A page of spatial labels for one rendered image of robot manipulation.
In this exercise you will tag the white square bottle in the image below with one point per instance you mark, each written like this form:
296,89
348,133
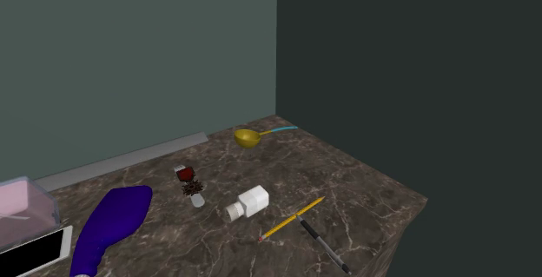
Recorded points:
253,201

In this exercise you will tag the yellow pencil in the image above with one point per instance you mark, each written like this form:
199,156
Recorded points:
292,218

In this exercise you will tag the small bottle with red label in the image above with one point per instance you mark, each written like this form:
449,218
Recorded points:
186,175

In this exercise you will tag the black and grey pen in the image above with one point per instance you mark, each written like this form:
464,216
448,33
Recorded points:
321,243

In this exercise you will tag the purple curved object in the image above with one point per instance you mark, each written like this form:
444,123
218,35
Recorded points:
112,221

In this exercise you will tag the clear pink box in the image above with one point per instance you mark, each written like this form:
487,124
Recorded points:
23,212

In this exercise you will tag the white tablet with black screen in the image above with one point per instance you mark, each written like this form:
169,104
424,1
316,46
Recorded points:
29,253

